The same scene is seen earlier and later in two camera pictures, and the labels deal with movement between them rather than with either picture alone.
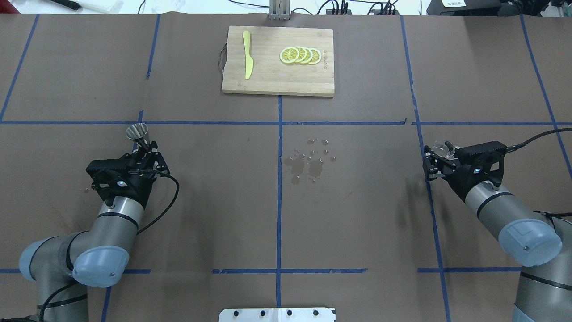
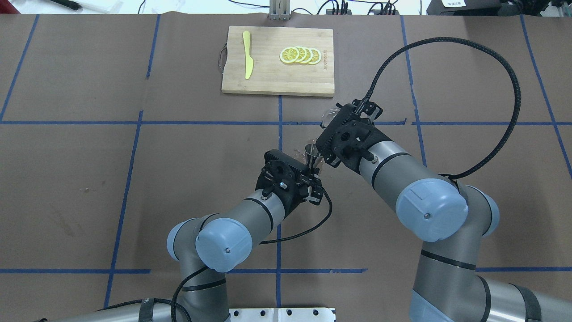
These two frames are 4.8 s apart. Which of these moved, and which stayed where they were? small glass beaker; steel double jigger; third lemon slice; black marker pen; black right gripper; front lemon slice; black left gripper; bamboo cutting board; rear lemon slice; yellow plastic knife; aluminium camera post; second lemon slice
Moved: small glass beaker; steel double jigger; black left gripper; black right gripper
Stayed: rear lemon slice; aluminium camera post; yellow plastic knife; black marker pen; bamboo cutting board; second lemon slice; front lemon slice; third lemon slice
